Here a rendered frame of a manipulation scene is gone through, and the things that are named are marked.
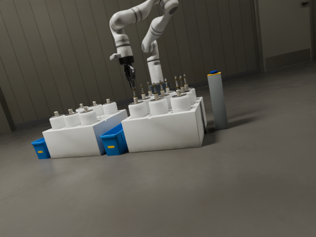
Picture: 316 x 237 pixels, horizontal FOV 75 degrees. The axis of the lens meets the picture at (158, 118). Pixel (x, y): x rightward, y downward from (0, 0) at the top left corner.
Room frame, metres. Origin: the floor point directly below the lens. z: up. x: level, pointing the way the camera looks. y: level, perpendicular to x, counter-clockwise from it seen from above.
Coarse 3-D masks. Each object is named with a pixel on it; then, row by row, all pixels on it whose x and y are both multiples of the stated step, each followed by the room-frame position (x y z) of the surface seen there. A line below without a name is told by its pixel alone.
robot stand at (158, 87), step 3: (159, 84) 1.52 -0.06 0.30; (162, 84) 1.52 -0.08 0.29; (165, 84) 1.53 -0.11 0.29; (168, 84) 1.53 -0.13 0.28; (150, 87) 1.53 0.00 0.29; (153, 87) 1.51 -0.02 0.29; (156, 87) 1.52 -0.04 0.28; (159, 87) 1.52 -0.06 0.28; (162, 87) 1.52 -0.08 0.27; (165, 87) 1.53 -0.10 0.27; (153, 90) 1.51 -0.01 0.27; (156, 90) 1.52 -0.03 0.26; (159, 90) 1.52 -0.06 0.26; (165, 90) 1.53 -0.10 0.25; (153, 93) 1.51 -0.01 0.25; (159, 93) 1.52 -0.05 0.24
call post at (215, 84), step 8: (208, 80) 1.12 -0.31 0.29; (216, 80) 1.11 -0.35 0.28; (216, 88) 1.11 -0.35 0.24; (216, 96) 1.11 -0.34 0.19; (216, 104) 1.11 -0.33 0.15; (224, 104) 1.10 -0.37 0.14; (216, 112) 1.12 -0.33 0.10; (224, 112) 1.10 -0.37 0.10; (216, 120) 1.12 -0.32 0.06; (224, 120) 1.10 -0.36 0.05; (216, 128) 1.12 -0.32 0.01; (224, 128) 1.11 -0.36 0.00
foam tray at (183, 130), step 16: (176, 112) 0.98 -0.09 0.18; (192, 112) 0.93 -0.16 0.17; (128, 128) 1.04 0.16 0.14; (144, 128) 1.01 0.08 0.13; (160, 128) 0.98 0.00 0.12; (176, 128) 0.96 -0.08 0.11; (192, 128) 0.93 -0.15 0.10; (128, 144) 1.05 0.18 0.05; (144, 144) 1.02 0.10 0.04; (160, 144) 0.99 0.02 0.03; (176, 144) 0.96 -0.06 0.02; (192, 144) 0.94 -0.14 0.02
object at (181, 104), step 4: (184, 96) 0.98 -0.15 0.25; (188, 96) 0.99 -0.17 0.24; (172, 100) 1.00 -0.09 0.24; (176, 100) 0.98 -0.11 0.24; (180, 100) 0.97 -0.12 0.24; (184, 100) 0.98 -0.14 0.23; (188, 100) 0.99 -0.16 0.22; (172, 104) 1.00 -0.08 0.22; (176, 104) 0.98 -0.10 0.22; (180, 104) 0.97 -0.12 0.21; (184, 104) 0.98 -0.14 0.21; (188, 104) 0.99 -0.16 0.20; (172, 108) 1.01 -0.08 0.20; (176, 108) 0.98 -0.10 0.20; (180, 108) 0.97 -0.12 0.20; (184, 108) 0.98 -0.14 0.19; (188, 108) 0.98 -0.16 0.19
